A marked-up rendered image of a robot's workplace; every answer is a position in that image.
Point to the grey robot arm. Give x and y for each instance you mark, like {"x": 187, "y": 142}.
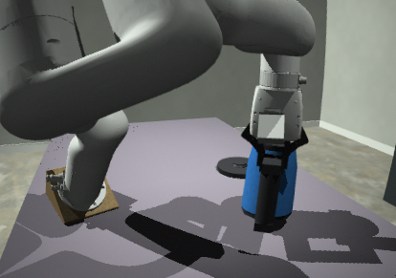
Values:
{"x": 49, "y": 88}

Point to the dark grey round disk with central stud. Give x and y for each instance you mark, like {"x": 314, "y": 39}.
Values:
{"x": 235, "y": 167}

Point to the blue kettle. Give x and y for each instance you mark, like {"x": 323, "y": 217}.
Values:
{"x": 266, "y": 184}

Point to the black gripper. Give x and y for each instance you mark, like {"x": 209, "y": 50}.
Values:
{"x": 290, "y": 103}

